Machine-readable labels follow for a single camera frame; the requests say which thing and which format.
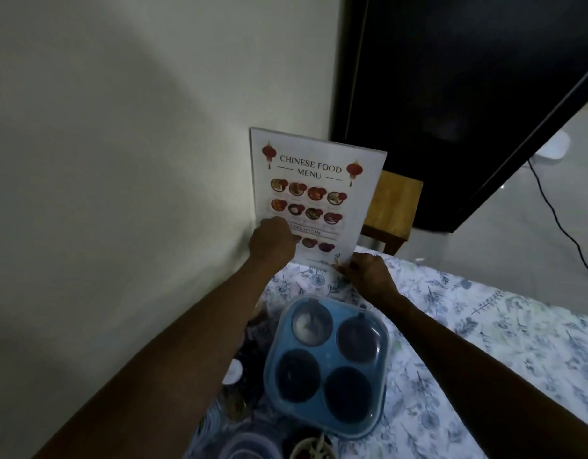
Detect white cap dark bottle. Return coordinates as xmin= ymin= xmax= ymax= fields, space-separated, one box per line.
xmin=222 ymin=358 xmax=245 ymax=388

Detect menu paper with red lanterns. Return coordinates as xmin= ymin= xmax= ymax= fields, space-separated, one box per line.
xmin=249 ymin=127 xmax=388 ymax=273

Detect black power cable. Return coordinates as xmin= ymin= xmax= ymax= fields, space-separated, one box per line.
xmin=528 ymin=159 xmax=588 ymax=284

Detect person's left hand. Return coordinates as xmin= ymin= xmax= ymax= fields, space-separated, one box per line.
xmin=248 ymin=216 xmax=297 ymax=273

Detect black refrigerator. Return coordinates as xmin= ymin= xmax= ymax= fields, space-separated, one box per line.
xmin=330 ymin=0 xmax=588 ymax=233

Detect table with floral cloth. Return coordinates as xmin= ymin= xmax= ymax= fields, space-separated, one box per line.
xmin=184 ymin=248 xmax=588 ymax=459

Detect white standing fan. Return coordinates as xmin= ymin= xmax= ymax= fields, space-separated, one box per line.
xmin=530 ymin=130 xmax=572 ymax=162

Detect small ceramic bowl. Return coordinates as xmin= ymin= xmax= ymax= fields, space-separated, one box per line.
xmin=289 ymin=434 xmax=340 ymax=459

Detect blue condiment caddy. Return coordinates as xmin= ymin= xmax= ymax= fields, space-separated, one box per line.
xmin=263 ymin=293 xmax=389 ymax=441

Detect light wooden stool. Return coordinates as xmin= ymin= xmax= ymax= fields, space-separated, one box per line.
xmin=360 ymin=170 xmax=424 ymax=256

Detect clear plastic lidded container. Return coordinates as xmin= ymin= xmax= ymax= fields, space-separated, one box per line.
xmin=217 ymin=430 xmax=285 ymax=459

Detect person's left forearm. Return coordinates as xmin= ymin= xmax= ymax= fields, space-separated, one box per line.
xmin=33 ymin=258 xmax=278 ymax=459

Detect person's right hand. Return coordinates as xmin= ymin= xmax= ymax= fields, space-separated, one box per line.
xmin=333 ymin=252 xmax=400 ymax=309

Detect person's right forearm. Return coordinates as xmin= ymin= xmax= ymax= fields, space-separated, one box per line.
xmin=375 ymin=290 xmax=588 ymax=459

